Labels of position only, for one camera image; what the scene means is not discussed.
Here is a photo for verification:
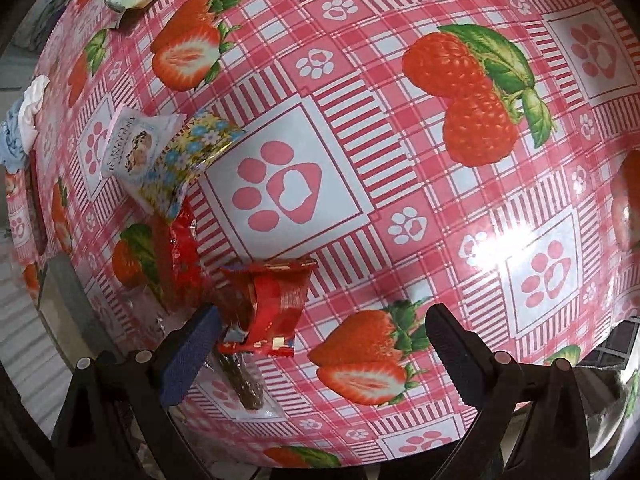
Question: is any clear chocolate bar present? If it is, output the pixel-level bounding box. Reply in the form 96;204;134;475
212;349;283;419

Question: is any long red snack packet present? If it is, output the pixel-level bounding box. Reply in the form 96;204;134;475
150;202;205;313

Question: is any red gold candy wrapper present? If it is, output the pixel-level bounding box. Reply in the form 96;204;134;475
217;258;318;358

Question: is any floral blue yellow candy packet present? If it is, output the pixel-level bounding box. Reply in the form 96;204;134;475
140;110;246;223

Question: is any grey rectangular tray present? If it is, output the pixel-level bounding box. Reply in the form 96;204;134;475
36;254;122;370

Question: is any red plaid strawberry tablecloth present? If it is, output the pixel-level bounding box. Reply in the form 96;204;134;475
6;0;639;467

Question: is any light blue cloth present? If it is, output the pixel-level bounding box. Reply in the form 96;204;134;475
0;98;27;174

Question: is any white cloth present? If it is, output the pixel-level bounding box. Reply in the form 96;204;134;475
17;75;50;154

